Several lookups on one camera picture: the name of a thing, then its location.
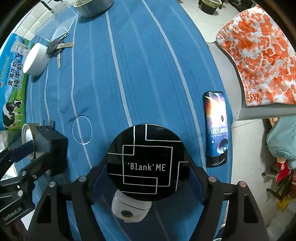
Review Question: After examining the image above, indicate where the blue milk carton box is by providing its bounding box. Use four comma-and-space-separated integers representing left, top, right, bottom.
0, 33, 34, 131

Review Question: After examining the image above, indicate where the key bunch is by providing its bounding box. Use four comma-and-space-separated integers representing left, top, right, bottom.
46, 32, 75, 69

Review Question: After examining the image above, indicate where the orange floral cloth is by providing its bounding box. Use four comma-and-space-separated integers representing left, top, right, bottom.
216, 5, 295, 106

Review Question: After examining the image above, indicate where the white earbuds case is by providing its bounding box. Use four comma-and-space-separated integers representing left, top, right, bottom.
111, 190, 152, 223

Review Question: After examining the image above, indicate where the grey perforated round tin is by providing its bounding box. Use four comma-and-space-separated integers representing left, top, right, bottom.
73, 0, 114, 18

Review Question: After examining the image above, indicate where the light blue garment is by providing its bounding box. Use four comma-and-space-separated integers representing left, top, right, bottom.
266, 116, 295, 170

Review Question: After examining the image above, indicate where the black round ME compact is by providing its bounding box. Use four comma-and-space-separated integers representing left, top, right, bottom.
106, 124, 190, 201

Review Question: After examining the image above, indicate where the black power adapter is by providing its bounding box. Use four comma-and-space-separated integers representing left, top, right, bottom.
35, 126, 68, 177

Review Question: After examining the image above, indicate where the blue striped tablecloth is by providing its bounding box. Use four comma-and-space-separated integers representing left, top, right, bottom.
24, 0, 234, 241

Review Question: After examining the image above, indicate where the white round container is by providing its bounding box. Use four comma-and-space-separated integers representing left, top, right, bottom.
23, 43, 50, 77

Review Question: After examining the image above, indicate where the thin wire ring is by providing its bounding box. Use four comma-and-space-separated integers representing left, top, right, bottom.
71, 115, 93, 146

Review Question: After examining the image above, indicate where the dark printed lighter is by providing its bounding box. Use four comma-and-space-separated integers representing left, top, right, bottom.
203, 91, 229, 168

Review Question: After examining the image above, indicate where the green waste bin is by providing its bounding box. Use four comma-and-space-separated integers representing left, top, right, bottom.
198, 0, 224, 15

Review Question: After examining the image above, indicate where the clear plastic box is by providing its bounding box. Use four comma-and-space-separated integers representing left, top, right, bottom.
35, 7, 77, 42

